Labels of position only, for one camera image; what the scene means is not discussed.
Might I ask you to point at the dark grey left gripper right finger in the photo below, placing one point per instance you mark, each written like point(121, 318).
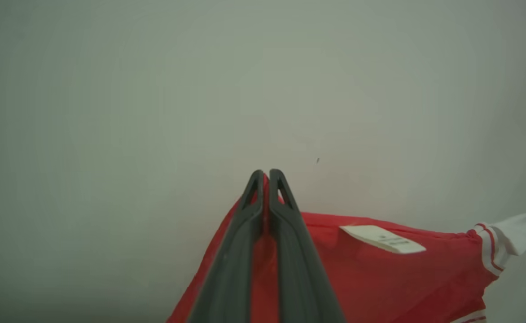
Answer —
point(299, 278)

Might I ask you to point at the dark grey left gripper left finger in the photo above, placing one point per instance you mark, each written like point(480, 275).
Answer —
point(231, 269)

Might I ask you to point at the red and white jersey shirt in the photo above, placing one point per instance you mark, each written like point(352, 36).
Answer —
point(379, 282)

